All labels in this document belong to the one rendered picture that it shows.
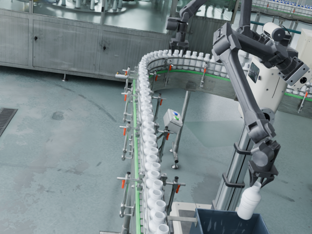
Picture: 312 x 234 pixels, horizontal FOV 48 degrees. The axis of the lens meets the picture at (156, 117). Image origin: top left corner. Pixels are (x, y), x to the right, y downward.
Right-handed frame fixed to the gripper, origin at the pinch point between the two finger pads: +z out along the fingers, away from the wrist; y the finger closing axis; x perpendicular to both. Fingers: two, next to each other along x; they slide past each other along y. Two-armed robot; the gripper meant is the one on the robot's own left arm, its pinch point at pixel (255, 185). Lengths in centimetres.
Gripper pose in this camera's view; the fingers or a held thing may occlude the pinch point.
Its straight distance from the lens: 143.3
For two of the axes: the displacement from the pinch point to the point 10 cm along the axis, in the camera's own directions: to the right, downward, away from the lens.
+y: 9.8, 1.3, 1.4
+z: -1.8, 8.6, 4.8
